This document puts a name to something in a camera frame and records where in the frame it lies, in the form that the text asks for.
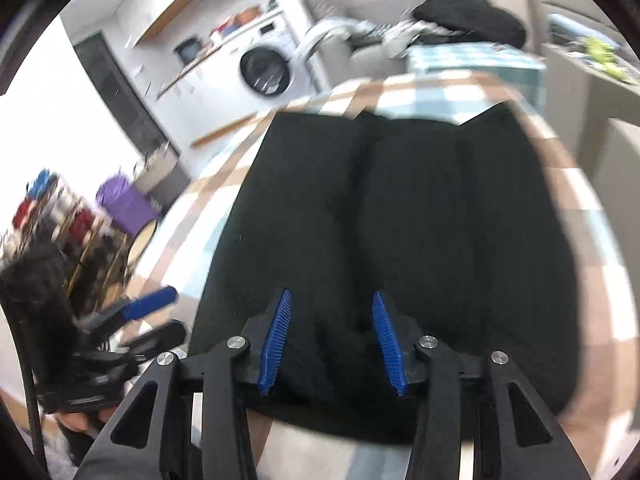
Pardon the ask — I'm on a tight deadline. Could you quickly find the grey cabinet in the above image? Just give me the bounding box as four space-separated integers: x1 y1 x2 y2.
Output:
542 12 640 176

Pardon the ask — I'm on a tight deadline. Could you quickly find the white grey cloth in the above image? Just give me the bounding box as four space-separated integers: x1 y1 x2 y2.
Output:
299 16 362 58

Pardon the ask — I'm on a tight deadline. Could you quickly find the wire basket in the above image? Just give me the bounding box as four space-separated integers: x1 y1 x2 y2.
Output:
134 146 179 197

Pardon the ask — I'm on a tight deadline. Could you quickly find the wooden shoe rack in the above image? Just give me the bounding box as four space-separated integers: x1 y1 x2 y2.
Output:
0 170 132 303

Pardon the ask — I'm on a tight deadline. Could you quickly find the wooden counter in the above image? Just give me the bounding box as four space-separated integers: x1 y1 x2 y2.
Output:
157 32 281 100

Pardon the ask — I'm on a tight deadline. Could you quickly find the black knitted garment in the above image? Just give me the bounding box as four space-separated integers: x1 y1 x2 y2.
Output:
187 102 588 446

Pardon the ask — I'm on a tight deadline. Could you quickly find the orange box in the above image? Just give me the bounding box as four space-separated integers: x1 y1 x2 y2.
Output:
231 6 262 27

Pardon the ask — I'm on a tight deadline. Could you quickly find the black cable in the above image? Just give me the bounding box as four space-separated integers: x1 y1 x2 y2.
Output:
0 285 48 466

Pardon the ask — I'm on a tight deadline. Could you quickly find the teal checked cloth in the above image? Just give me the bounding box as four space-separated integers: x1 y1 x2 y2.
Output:
405 42 548 111

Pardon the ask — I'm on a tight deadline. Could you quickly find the dark cabinet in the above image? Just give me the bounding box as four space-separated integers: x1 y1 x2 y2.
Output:
75 32 192 182

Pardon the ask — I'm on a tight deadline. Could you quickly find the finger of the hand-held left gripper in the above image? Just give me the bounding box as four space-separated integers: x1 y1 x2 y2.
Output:
117 321 187 363
75 286 180 335

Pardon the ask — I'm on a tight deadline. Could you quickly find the white washing machine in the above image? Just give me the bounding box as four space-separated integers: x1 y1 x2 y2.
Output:
200 10 323 113

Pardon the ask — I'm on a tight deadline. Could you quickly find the dark blue pot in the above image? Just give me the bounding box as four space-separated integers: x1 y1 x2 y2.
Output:
173 36 202 67

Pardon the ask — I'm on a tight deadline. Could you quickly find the black clothes pile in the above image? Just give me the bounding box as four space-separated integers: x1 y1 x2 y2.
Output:
412 0 528 50

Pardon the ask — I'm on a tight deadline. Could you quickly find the person's left hand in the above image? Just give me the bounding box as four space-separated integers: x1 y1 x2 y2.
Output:
56 406 118 435

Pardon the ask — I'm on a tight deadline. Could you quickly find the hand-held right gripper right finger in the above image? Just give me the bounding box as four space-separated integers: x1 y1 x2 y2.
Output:
371 291 588 480

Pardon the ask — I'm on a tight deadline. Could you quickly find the grey sofa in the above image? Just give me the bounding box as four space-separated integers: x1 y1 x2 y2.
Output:
320 25 416 92

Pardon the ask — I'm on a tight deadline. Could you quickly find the round white disc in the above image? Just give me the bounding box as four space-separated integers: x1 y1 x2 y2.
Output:
126 220 159 272

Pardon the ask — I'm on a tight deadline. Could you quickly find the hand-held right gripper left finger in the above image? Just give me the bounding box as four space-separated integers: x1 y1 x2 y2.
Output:
75 288 293 480

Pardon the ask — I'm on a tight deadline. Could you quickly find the purple bin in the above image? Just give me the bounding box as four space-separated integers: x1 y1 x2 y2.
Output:
96 174 163 237

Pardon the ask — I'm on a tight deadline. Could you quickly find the black striped cloth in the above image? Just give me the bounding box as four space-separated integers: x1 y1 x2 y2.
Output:
351 26 397 45

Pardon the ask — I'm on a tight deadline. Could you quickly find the brown blue checked blanket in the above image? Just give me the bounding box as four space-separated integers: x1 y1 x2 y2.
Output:
127 72 640 480

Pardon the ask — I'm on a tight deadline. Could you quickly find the white crumpled cloth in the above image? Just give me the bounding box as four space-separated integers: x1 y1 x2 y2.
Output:
379 20 442 57

